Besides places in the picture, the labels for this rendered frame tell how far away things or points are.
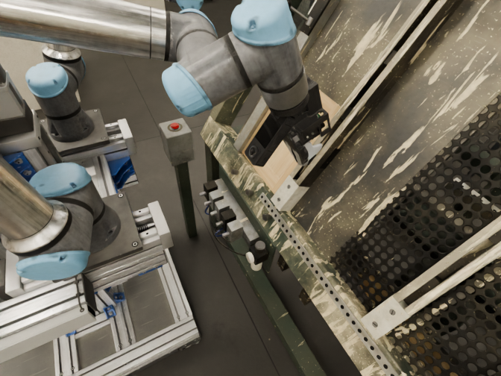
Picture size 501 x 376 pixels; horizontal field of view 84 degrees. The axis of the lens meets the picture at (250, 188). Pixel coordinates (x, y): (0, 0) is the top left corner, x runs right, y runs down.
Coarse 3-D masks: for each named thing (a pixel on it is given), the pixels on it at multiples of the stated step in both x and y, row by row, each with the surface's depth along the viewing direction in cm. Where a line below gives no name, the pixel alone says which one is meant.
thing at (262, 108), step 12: (336, 0) 97; (324, 12) 98; (324, 24) 101; (300, 36) 104; (312, 36) 103; (300, 48) 104; (264, 108) 116; (252, 120) 121; (252, 132) 122; (240, 144) 125
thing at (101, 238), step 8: (104, 208) 74; (112, 208) 81; (104, 216) 74; (112, 216) 77; (96, 224) 72; (104, 224) 75; (112, 224) 76; (120, 224) 81; (96, 232) 72; (104, 232) 74; (112, 232) 78; (96, 240) 73; (104, 240) 75; (112, 240) 77; (96, 248) 75
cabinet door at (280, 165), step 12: (324, 96) 98; (324, 108) 98; (336, 108) 95; (264, 120) 119; (276, 156) 113; (288, 156) 109; (264, 168) 117; (276, 168) 113; (288, 168) 108; (264, 180) 117; (276, 180) 112
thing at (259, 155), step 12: (276, 120) 50; (288, 120) 48; (264, 132) 52; (276, 132) 50; (288, 132) 51; (252, 144) 53; (264, 144) 51; (276, 144) 51; (252, 156) 53; (264, 156) 52
